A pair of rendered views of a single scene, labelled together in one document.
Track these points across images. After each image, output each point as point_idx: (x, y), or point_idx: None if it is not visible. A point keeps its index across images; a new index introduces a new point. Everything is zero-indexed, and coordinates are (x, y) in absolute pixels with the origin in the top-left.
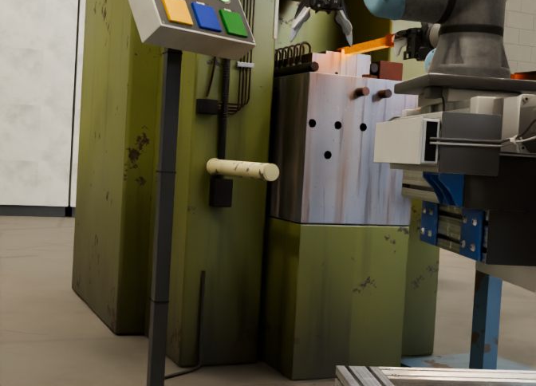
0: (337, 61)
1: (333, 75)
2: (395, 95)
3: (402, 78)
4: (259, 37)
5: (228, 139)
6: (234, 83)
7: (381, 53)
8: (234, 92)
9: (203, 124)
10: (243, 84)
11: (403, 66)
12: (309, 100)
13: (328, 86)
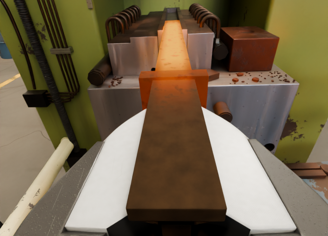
0: (153, 50)
1: (128, 89)
2: (246, 106)
3: (287, 36)
4: (70, 10)
5: (75, 121)
6: (60, 70)
7: None
8: (63, 79)
9: (46, 110)
10: (67, 72)
11: (293, 18)
12: (99, 126)
13: (123, 106)
